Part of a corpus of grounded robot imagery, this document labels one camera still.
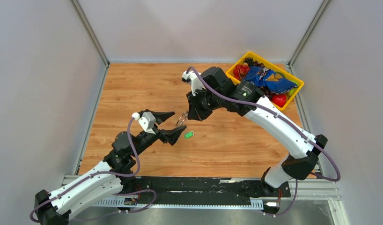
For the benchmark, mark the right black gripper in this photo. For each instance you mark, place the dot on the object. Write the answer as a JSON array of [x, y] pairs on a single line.
[[195, 111]]

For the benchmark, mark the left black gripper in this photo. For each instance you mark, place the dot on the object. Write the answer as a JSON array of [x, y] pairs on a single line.
[[171, 135]]

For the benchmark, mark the silver metal keyring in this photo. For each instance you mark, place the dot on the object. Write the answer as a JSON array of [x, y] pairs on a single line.
[[182, 119]]

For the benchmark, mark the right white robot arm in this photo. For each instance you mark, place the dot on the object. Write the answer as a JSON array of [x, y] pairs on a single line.
[[212, 90]]

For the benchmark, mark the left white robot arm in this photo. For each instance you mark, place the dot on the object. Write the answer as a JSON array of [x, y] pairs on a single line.
[[111, 176]]

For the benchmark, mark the green key tag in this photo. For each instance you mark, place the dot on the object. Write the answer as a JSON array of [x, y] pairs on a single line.
[[189, 135]]

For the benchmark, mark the yellow plastic basket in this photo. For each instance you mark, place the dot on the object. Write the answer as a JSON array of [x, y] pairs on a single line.
[[269, 65]]

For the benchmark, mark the dark grape bunch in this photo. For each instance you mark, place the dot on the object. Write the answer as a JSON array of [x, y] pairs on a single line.
[[266, 92]]

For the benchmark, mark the blue snack bag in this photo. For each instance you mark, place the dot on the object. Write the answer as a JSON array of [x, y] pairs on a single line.
[[278, 85]]

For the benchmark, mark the red apple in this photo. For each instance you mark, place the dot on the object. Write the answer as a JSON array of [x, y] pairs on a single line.
[[279, 99]]

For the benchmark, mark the green fruit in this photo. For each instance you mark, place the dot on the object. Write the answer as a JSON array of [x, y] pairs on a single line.
[[292, 91]]

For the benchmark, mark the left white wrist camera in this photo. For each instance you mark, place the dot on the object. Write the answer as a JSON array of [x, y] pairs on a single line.
[[146, 120]]

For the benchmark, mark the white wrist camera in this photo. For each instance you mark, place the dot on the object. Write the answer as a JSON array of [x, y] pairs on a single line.
[[146, 120], [192, 79]]

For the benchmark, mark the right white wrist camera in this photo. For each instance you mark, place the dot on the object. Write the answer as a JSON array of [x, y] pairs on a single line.
[[192, 79]]

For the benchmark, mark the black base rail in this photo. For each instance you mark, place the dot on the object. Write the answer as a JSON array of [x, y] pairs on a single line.
[[200, 193]]

